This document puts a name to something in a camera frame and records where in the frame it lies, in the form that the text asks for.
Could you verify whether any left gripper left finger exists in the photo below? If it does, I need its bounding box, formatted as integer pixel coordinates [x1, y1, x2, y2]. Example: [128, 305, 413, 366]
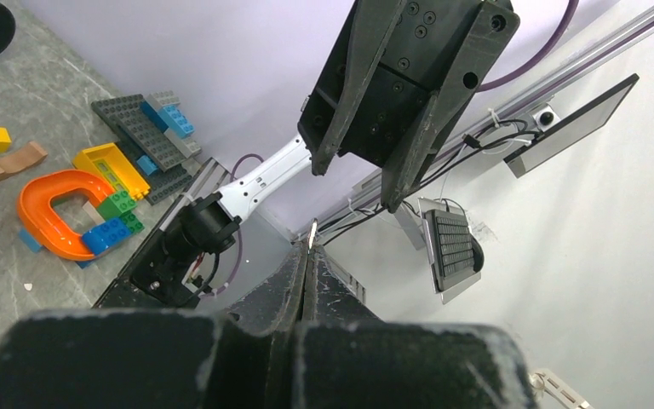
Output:
[0, 241, 309, 409]

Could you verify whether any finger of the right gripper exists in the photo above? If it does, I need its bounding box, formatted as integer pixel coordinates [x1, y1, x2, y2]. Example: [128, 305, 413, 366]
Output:
[381, 91, 444, 213]
[312, 0, 405, 176]

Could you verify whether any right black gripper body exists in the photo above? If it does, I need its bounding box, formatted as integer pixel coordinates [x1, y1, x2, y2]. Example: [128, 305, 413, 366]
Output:
[297, 1, 520, 168]

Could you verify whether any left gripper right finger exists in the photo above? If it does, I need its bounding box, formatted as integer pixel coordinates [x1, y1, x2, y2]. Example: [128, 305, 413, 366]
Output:
[295, 244, 536, 409]

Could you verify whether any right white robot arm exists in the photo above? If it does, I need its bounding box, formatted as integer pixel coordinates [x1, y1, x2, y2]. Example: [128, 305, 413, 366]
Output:
[131, 1, 520, 297]

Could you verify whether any black keyboard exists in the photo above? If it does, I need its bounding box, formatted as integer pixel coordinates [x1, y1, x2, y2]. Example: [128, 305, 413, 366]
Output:
[423, 209, 485, 293]

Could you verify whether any blue toy brick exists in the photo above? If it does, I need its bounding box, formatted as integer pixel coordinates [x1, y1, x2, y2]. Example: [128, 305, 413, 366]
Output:
[81, 217, 132, 256]

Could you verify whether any green toy brick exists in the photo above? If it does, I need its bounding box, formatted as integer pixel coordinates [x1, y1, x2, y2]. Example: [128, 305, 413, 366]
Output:
[96, 190, 144, 234]

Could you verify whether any orange curved track piece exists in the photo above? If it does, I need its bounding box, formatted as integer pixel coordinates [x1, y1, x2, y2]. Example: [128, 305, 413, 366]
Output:
[16, 169, 116, 262]

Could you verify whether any small wooden block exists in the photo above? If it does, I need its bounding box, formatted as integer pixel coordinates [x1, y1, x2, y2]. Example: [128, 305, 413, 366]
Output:
[0, 141, 49, 181]

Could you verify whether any grey baseplate with blue bricks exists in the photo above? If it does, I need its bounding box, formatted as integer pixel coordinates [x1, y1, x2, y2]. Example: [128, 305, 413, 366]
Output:
[90, 94, 192, 205]

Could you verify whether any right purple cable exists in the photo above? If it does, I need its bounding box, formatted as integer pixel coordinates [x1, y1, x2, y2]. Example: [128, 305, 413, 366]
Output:
[476, 0, 581, 94]

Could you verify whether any wall monitor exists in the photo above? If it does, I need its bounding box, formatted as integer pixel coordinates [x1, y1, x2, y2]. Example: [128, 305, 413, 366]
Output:
[503, 73, 640, 178]

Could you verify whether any yellow lego frame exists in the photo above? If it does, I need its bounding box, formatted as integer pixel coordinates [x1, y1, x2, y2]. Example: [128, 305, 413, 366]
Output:
[72, 142, 151, 200]

